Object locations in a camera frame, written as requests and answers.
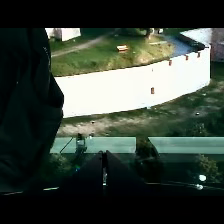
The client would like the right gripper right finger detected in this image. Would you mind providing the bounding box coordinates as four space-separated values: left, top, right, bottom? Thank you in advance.
105 150 150 197

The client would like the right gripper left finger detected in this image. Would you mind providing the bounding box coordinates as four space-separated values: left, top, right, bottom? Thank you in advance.
61 150 107 197

